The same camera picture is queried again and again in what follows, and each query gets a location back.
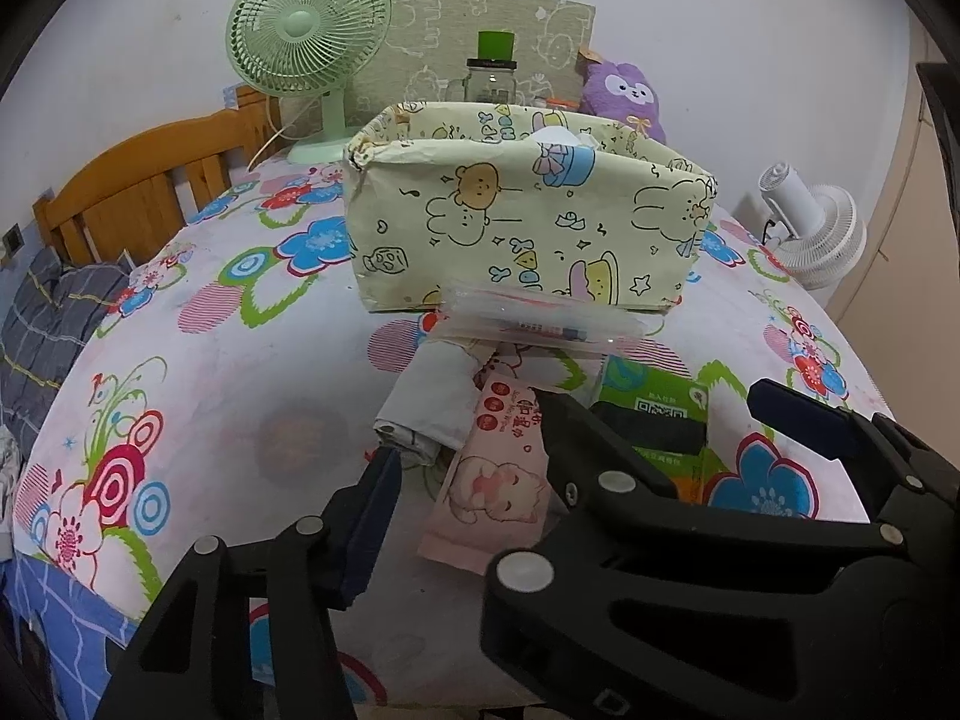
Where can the green desk fan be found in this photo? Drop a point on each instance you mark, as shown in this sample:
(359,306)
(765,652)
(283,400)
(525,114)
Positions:
(304,26)

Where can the clear plastic bag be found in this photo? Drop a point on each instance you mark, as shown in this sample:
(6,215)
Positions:
(540,319)

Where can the blue grid bedsheet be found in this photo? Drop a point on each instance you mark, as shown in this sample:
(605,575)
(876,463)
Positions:
(60,615)

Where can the wall socket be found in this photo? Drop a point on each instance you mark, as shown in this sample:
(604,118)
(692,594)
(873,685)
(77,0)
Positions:
(11,240)

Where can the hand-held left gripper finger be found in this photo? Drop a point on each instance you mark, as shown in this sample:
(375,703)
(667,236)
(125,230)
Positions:
(367,517)

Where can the white cloth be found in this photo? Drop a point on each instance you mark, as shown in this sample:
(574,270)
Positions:
(431,405)

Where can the grey plaid pillow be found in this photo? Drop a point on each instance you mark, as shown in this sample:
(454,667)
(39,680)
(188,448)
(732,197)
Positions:
(52,322)

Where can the glass jar with green lid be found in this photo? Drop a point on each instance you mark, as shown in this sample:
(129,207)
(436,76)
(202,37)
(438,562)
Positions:
(491,75)

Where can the green tissue packet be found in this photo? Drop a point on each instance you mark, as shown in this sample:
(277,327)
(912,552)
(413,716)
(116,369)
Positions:
(652,390)

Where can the purple plush bunny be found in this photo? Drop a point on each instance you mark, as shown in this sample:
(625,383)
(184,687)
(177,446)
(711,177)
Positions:
(626,94)

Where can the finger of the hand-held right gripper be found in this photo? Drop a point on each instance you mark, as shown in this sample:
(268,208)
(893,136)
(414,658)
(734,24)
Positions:
(795,416)
(585,450)

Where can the wooden bed headboard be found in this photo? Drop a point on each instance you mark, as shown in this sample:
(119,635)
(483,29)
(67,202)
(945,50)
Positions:
(142,187)

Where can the pink tissue packet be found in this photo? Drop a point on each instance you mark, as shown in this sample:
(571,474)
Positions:
(487,487)

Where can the beige door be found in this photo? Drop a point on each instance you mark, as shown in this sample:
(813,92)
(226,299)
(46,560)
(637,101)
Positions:
(900,255)

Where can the yellow printed storage box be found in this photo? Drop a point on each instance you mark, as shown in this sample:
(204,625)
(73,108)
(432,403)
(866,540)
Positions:
(525,225)

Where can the white standing fan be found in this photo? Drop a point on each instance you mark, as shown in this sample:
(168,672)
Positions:
(810,225)

